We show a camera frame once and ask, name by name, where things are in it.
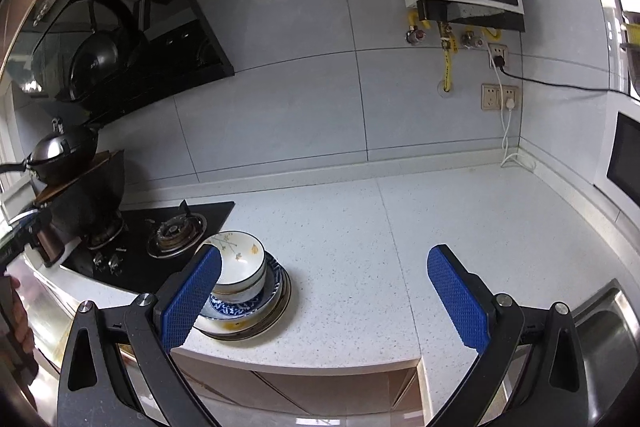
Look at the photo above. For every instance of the brown steel kettle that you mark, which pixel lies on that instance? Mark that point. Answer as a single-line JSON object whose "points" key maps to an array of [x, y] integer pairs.
{"points": [[51, 252]]}

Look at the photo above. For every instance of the steel wok lid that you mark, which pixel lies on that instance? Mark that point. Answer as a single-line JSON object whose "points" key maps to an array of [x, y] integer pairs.
{"points": [[60, 143]]}

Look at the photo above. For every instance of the plain white bowl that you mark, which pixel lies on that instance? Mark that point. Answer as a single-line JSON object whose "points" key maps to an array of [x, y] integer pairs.
{"points": [[245, 293]]}

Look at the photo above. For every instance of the black glass gas stove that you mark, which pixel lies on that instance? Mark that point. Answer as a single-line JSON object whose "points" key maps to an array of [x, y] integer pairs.
{"points": [[135, 267]]}

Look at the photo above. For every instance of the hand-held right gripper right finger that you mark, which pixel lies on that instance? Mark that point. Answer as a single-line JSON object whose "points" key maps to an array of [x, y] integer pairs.
{"points": [[457, 302]]}

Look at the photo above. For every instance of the steel sink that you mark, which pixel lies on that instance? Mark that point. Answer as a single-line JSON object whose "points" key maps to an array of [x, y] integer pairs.
{"points": [[600, 337]]}

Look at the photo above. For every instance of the single wall socket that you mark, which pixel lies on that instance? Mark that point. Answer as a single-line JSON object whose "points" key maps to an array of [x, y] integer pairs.
{"points": [[497, 54]]}

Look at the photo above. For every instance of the gas burner with trivet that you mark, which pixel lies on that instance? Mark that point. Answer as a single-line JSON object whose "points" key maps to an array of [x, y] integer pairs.
{"points": [[175, 232], [105, 233]]}

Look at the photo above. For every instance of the round wooden board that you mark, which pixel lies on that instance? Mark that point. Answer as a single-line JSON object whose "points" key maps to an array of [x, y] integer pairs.
{"points": [[75, 177]]}

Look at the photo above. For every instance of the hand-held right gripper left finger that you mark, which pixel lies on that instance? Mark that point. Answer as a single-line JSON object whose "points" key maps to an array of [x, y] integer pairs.
{"points": [[192, 297]]}

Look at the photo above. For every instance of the white bear print plate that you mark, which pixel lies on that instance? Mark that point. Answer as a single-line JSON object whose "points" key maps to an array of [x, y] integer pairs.
{"points": [[227, 325], [283, 302]]}

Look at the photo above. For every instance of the person's left hand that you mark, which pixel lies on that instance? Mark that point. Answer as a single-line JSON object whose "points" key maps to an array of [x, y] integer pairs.
{"points": [[22, 322]]}

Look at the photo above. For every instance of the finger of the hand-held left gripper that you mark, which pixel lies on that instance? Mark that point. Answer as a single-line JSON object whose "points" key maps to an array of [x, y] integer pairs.
{"points": [[32, 231]]}

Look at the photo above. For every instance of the white microwave oven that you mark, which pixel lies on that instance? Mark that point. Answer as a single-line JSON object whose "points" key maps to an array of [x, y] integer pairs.
{"points": [[625, 157]]}

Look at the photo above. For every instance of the small black wok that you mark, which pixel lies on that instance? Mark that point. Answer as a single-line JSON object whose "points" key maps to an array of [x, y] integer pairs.
{"points": [[70, 157]]}

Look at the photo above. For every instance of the brass pipe valve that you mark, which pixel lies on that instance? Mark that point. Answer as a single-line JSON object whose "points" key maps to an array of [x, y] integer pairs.
{"points": [[415, 34], [470, 40]]}

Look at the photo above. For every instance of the blue patterned bowl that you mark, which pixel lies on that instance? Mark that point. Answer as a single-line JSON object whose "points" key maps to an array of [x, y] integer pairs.
{"points": [[240, 308]]}

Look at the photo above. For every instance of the black glass range hood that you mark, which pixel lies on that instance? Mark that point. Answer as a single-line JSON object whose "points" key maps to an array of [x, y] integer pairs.
{"points": [[150, 32]]}

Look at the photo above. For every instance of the steel stove knob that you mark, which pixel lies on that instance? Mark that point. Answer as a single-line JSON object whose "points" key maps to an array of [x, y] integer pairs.
{"points": [[100, 259], [116, 262]]}

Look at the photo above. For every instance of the double wall socket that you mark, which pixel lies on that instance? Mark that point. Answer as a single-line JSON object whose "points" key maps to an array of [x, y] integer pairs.
{"points": [[492, 97]]}

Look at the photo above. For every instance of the white bowl yellow print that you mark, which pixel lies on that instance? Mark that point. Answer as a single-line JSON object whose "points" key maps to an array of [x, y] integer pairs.
{"points": [[235, 257]]}

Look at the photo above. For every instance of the white striped deep plate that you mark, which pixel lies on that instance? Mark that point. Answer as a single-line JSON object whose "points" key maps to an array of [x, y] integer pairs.
{"points": [[245, 338]]}

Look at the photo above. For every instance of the large black wok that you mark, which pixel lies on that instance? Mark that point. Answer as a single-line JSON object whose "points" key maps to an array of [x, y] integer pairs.
{"points": [[90, 204]]}

